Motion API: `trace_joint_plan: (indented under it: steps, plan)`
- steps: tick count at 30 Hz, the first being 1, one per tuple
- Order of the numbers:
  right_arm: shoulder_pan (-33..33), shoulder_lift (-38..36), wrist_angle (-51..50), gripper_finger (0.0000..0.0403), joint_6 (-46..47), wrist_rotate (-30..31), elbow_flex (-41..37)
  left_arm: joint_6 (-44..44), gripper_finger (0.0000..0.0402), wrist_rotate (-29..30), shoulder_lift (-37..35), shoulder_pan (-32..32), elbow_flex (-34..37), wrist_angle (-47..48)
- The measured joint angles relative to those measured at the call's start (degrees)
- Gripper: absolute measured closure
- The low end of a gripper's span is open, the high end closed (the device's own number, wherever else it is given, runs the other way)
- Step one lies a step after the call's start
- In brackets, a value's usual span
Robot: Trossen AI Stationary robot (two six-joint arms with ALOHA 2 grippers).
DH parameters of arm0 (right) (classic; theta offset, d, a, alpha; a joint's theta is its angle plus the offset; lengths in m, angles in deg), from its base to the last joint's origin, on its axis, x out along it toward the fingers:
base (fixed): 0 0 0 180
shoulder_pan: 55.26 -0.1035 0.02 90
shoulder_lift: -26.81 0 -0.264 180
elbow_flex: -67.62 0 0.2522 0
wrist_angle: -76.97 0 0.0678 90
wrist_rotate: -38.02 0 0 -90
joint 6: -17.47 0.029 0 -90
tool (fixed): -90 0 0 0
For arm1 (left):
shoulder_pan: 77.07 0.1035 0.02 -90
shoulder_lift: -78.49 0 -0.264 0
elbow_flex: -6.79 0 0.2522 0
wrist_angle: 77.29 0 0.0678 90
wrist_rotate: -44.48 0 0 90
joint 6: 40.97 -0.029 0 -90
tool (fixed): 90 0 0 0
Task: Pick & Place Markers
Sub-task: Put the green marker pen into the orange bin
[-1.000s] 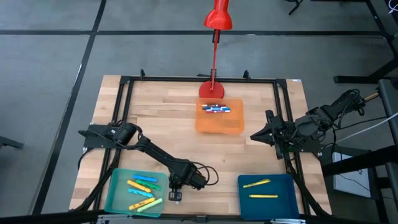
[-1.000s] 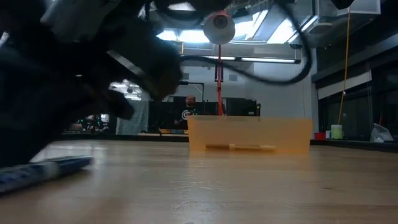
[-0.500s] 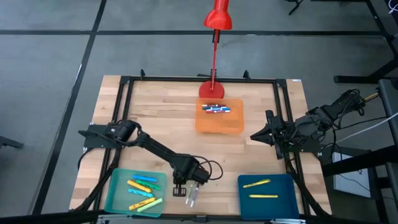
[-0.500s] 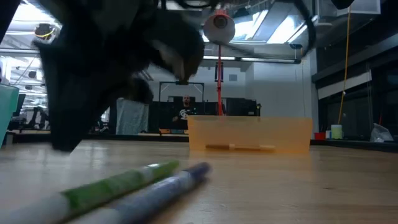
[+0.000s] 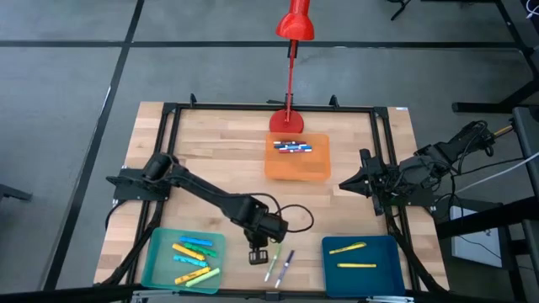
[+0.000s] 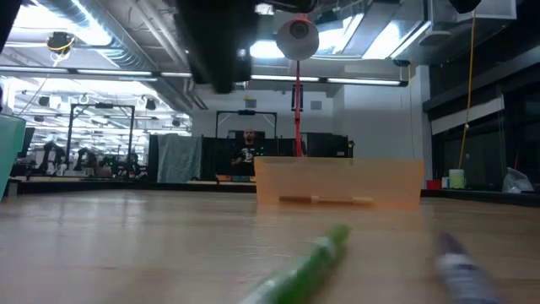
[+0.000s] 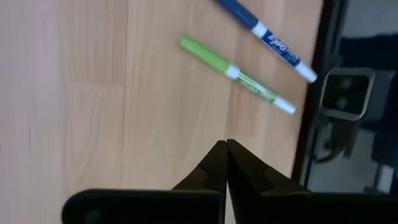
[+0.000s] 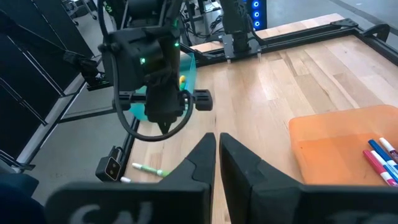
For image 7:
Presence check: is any grey stereo camera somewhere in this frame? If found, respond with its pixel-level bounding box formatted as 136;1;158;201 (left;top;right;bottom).
318;67;376;122

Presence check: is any black aluminium rig frame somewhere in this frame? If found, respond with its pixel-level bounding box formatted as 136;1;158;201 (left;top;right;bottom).
290;0;348;187

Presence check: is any green dry-erase marker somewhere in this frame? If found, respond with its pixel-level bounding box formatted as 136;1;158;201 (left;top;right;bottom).
178;34;297;116

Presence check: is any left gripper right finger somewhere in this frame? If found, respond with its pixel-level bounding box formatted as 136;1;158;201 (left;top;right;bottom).
226;138;398;224

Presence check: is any blue dry-erase marker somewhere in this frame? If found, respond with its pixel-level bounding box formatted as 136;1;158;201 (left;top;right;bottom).
214;0;318;84

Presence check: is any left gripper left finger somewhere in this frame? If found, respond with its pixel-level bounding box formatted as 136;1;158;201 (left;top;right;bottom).
61;139;229;224

